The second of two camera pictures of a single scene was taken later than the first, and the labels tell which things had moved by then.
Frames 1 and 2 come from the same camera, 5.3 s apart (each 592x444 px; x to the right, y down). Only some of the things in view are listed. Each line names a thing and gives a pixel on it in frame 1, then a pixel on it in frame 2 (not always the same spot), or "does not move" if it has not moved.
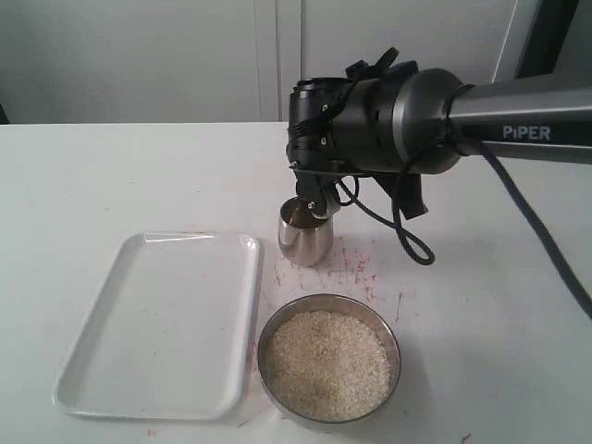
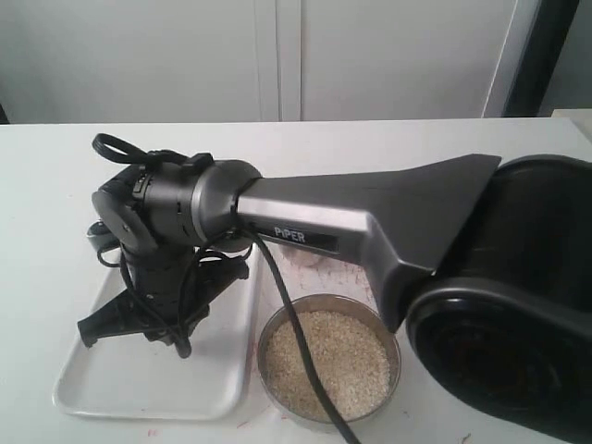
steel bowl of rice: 328,358 does not move
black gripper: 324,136 → 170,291
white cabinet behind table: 220,61 does not move
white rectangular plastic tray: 171,338 does not move
